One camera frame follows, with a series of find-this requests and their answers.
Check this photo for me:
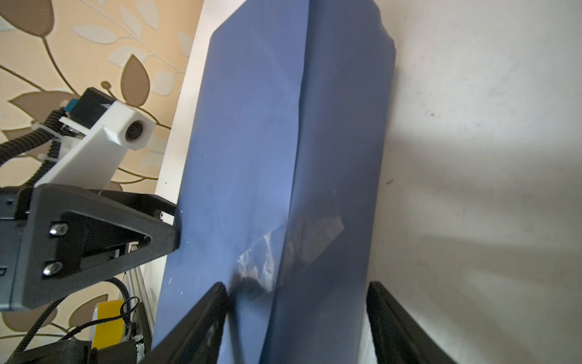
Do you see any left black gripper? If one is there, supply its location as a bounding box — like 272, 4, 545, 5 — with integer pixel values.
1, 184, 179, 311

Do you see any blue wrapping paper sheet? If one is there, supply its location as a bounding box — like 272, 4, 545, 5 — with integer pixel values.
153, 1, 396, 363

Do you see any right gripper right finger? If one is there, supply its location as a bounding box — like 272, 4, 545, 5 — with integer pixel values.
366, 281, 455, 364

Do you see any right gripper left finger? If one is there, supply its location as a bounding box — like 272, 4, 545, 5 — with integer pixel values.
142, 282, 227, 364

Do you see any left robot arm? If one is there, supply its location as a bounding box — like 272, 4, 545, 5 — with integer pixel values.
1, 103, 179, 312

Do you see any clear adhesive tape piece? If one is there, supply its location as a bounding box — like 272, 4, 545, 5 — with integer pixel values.
236, 214, 344, 292

